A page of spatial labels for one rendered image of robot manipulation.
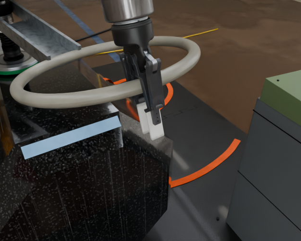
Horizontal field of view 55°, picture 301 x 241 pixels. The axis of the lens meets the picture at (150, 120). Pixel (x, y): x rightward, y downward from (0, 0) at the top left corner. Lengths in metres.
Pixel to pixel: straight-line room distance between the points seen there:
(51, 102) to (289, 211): 1.00
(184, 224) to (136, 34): 1.29
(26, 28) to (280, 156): 1.06
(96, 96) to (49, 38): 0.61
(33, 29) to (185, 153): 1.27
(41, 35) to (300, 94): 0.92
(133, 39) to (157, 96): 0.11
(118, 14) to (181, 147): 1.64
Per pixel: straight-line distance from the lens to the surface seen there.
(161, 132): 0.61
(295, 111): 1.08
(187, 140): 2.14
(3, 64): 1.36
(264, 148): 1.24
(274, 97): 1.12
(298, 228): 1.31
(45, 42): 1.11
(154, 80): 0.52
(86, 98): 0.56
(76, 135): 0.95
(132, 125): 1.03
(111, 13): 0.52
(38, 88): 1.20
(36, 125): 0.99
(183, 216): 1.69
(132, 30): 0.52
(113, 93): 0.56
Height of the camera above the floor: 1.39
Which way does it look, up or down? 36 degrees down
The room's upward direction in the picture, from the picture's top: straight up
